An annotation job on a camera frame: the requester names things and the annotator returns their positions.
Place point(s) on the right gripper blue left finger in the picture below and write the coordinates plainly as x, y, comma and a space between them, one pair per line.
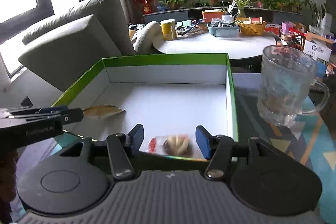
134, 139

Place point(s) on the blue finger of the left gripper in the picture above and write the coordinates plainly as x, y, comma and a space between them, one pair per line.
50, 109

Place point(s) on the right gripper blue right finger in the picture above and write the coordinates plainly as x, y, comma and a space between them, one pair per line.
206, 142

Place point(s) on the clear packet with pastry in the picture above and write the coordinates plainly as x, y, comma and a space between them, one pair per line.
171, 145

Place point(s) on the yellow snack packet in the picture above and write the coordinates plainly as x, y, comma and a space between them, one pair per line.
101, 111

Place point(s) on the green cardboard box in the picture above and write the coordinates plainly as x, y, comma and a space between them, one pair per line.
167, 94

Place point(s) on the grey sofa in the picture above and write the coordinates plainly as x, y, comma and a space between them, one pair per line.
61, 48

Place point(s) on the white round coffee table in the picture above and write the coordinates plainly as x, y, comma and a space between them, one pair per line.
242, 47

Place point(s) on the grey-blue plastic basket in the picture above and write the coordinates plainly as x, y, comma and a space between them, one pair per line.
223, 32

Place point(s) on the yellow canister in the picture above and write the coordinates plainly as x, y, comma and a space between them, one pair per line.
168, 29

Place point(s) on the yellow wicker basket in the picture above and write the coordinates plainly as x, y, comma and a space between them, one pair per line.
247, 28

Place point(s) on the orange box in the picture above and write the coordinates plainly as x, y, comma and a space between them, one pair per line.
208, 15

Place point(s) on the spider plant in vase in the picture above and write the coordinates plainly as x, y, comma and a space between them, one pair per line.
241, 5

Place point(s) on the white and blue paper bag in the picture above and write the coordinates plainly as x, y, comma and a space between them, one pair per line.
318, 47

